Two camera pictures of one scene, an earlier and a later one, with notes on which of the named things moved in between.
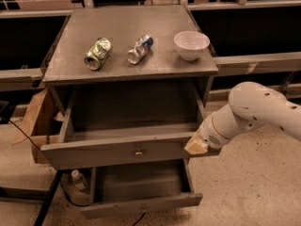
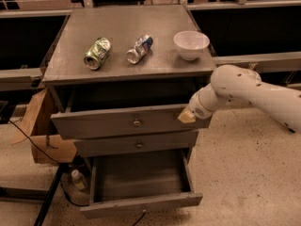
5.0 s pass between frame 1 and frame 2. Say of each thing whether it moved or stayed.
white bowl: stayed
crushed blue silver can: stayed
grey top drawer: moved
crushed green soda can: stayed
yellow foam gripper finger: moved
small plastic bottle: stayed
